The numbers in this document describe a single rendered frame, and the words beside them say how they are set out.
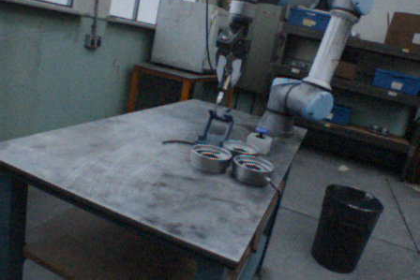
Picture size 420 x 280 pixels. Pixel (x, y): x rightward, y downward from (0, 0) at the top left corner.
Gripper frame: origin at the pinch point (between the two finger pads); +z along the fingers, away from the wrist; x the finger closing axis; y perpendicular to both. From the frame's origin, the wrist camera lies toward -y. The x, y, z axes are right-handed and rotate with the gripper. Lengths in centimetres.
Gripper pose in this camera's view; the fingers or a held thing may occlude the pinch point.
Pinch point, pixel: (226, 81)
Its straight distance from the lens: 105.5
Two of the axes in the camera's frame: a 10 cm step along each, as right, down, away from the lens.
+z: -1.8, 9.4, 2.9
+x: -9.2, -2.6, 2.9
